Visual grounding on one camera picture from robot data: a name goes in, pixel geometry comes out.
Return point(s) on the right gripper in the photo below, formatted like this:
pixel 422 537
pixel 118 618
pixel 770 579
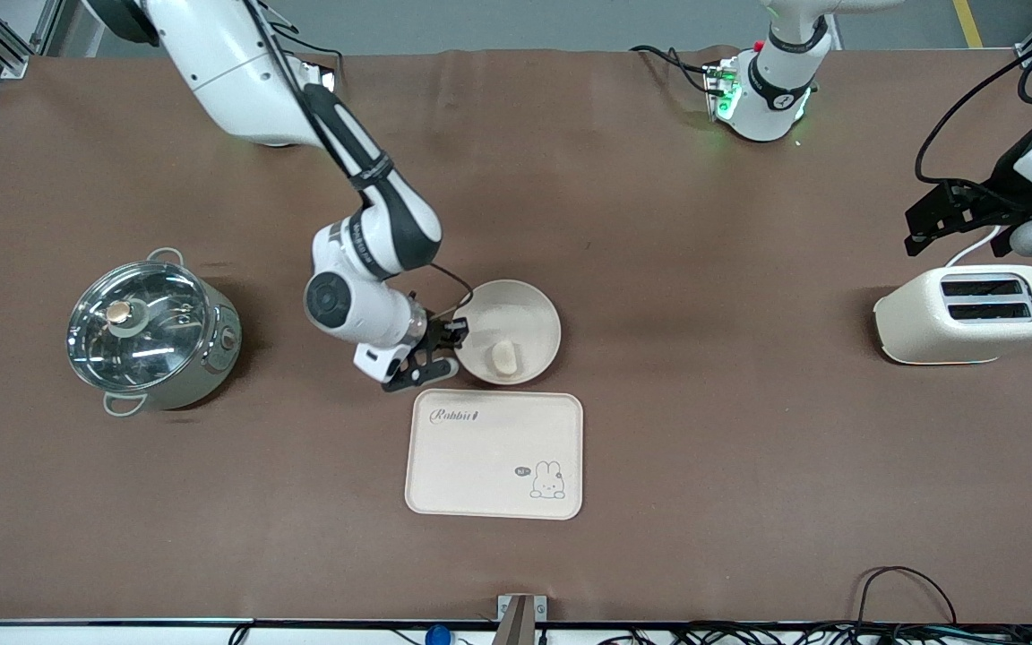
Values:
pixel 437 328

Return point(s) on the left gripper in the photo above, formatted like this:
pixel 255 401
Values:
pixel 1001 192

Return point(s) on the small white bun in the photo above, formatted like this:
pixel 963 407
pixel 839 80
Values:
pixel 505 356

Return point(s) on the round beige plate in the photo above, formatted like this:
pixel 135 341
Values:
pixel 516 313

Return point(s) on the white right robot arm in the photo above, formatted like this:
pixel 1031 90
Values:
pixel 229 63

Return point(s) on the cream two-slot toaster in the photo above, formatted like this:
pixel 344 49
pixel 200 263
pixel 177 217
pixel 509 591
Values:
pixel 919 327

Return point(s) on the beige rabbit print tray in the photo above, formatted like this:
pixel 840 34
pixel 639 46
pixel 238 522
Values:
pixel 480 457

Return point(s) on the brown table mat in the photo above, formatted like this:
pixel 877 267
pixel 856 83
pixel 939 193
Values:
pixel 659 269

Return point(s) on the steel electric cooking pot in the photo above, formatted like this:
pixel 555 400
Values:
pixel 202 376

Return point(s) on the green-lit left base connector box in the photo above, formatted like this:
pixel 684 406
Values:
pixel 720 90

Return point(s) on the blue round cap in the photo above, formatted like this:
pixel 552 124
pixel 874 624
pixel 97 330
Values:
pixel 437 636

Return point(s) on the glass pot lid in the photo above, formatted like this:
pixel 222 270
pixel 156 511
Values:
pixel 140 331

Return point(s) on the grey metal camera bracket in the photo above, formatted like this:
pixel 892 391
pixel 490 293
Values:
pixel 520 618

